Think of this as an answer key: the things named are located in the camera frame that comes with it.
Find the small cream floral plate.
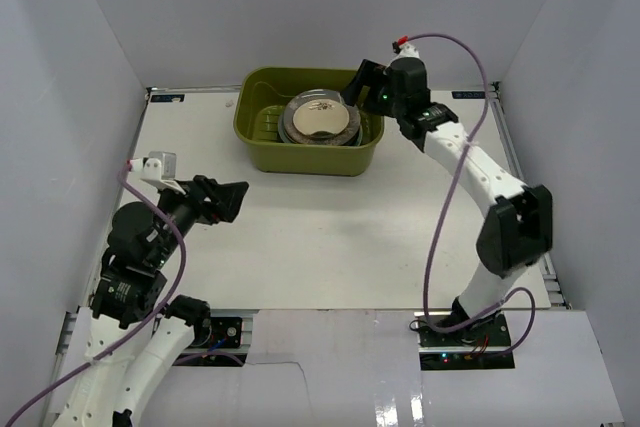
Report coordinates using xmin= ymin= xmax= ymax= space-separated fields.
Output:
xmin=292 ymin=100 xmax=350 ymax=137

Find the grey reindeer plate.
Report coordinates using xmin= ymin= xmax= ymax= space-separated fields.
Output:
xmin=278 ymin=89 xmax=361 ymax=146

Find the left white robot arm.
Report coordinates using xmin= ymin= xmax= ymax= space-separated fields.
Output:
xmin=54 ymin=175 xmax=249 ymax=426

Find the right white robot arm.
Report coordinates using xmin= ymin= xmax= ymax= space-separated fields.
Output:
xmin=341 ymin=57 xmax=553 ymax=346

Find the right blue label sticker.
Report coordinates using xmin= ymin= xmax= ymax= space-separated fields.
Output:
xmin=451 ymin=91 xmax=486 ymax=100

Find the blue label sticker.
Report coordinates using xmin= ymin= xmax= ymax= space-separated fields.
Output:
xmin=149 ymin=94 xmax=185 ymax=103
xmin=451 ymin=91 xmax=486 ymax=100

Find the left blue label sticker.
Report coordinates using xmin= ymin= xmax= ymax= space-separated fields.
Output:
xmin=149 ymin=94 xmax=185 ymax=103

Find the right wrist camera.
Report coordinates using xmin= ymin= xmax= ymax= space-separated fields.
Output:
xmin=392 ymin=36 xmax=420 ymax=62

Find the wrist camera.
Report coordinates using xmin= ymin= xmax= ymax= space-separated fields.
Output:
xmin=127 ymin=151 xmax=185 ymax=194
xmin=392 ymin=36 xmax=420 ymax=62

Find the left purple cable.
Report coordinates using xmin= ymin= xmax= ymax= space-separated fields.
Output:
xmin=0 ymin=159 xmax=189 ymax=427

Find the purple cable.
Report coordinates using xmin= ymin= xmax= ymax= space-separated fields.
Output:
xmin=0 ymin=159 xmax=189 ymax=427
xmin=392 ymin=32 xmax=536 ymax=358

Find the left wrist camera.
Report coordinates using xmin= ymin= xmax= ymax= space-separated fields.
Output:
xmin=127 ymin=151 xmax=185 ymax=194

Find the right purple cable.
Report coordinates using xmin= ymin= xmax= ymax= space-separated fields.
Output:
xmin=392 ymin=32 xmax=536 ymax=358

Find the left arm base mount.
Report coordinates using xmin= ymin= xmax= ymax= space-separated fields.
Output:
xmin=174 ymin=315 xmax=247 ymax=367

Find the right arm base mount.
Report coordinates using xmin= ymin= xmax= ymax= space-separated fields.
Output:
xmin=409 ymin=313 xmax=515 ymax=372

